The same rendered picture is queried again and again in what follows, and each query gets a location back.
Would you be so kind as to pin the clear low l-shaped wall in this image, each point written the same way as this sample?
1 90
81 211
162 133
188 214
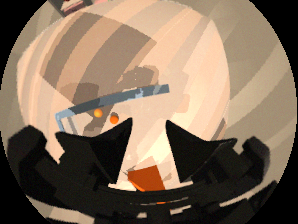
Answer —
132 94

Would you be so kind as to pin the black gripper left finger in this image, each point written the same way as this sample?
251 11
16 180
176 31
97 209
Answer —
106 150

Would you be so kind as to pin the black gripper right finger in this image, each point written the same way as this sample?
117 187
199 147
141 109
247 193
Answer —
191 153

